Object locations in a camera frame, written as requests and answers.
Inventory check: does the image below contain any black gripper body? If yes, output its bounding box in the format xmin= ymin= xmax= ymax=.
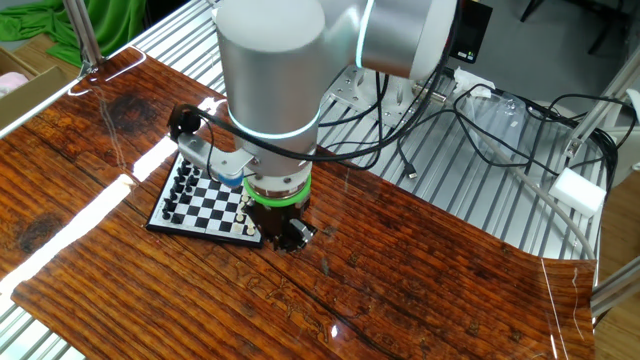
xmin=247 ymin=197 xmax=310 ymax=236

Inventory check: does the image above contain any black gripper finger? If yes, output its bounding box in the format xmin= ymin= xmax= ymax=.
xmin=257 ymin=222 xmax=287 ymax=253
xmin=285 ymin=218 xmax=319 ymax=250

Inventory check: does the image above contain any magnetic chessboard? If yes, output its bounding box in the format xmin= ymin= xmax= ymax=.
xmin=146 ymin=152 xmax=264 ymax=249

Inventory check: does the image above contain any wood grain table mat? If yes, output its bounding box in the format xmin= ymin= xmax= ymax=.
xmin=0 ymin=47 xmax=599 ymax=360

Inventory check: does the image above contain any metal cylinder connector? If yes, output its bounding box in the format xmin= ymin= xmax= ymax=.
xmin=412 ymin=83 xmax=448 ymax=105

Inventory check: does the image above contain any white crumpled paper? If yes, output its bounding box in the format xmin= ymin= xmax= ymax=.
xmin=452 ymin=67 xmax=497 ymax=100

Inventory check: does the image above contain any clear plastic bag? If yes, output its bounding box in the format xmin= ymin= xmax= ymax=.
xmin=452 ymin=84 xmax=559 ymax=169

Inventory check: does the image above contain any green cloth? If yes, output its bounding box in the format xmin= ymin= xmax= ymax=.
xmin=0 ymin=0 xmax=147 ymax=69

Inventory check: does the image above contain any black red LED display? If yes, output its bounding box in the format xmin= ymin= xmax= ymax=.
xmin=449 ymin=0 xmax=494 ymax=65

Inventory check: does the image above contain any cardboard box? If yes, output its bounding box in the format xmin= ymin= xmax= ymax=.
xmin=0 ymin=47 xmax=70 ymax=132

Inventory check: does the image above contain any white foam block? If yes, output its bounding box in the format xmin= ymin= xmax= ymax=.
xmin=548 ymin=167 xmax=608 ymax=219

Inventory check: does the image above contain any pink cloth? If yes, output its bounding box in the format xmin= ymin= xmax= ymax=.
xmin=0 ymin=71 xmax=30 ymax=99

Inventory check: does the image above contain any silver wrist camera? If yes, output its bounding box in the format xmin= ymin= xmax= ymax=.
xmin=175 ymin=132 xmax=257 ymax=189

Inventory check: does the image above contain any black USB cable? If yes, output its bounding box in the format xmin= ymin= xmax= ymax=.
xmin=396 ymin=83 xmax=561 ymax=180

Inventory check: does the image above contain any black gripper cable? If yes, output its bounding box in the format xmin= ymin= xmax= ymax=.
xmin=314 ymin=69 xmax=416 ymax=171

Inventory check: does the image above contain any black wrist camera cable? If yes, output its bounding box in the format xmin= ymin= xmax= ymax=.
xmin=166 ymin=49 xmax=451 ymax=164

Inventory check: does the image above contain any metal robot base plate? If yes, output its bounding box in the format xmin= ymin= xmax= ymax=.
xmin=327 ymin=64 xmax=454 ymax=132

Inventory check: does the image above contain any aluminium frame post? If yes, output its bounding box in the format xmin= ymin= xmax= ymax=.
xmin=562 ymin=49 xmax=640 ymax=159
xmin=589 ymin=257 xmax=640 ymax=321
xmin=62 ymin=0 xmax=107 ymax=77

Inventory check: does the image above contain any grey hose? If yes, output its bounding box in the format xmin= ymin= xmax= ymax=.
xmin=442 ymin=92 xmax=598 ymax=261

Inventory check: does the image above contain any black cable bundle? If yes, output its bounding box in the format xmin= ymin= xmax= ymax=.
xmin=522 ymin=92 xmax=639 ymax=201

